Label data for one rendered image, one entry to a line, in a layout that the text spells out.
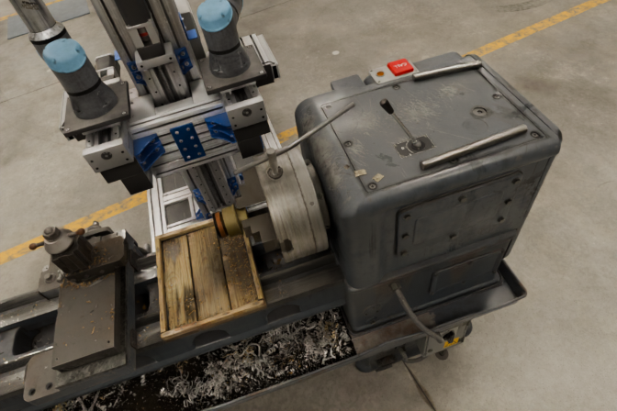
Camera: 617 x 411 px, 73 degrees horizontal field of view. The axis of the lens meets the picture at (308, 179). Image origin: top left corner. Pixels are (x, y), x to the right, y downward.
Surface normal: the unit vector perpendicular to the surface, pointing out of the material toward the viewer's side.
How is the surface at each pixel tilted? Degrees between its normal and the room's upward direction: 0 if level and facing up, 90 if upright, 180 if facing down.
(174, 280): 0
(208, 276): 0
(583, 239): 0
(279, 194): 30
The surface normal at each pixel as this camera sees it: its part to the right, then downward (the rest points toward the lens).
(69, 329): -0.12, -0.65
